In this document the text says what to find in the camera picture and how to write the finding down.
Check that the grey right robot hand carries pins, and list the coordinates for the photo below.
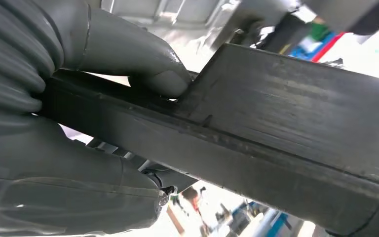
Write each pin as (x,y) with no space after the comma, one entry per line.
(127,49)

